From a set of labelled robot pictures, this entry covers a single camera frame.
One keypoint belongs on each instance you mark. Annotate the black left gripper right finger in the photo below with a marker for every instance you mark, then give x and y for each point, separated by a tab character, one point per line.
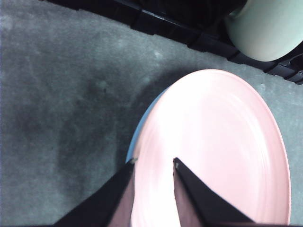
201	205

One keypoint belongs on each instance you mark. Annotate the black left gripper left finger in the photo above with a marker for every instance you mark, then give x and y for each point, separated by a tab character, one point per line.
104	208

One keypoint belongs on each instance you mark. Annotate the blue round plate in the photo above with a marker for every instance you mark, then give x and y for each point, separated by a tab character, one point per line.
132	149

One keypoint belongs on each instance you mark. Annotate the pink round plate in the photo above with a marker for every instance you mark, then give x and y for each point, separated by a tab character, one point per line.
213	130

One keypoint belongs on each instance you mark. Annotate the green round plate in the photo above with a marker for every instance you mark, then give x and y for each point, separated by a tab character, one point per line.
267	28

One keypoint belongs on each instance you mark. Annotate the black plastic dish rack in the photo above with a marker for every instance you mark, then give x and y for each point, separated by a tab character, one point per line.
165	26

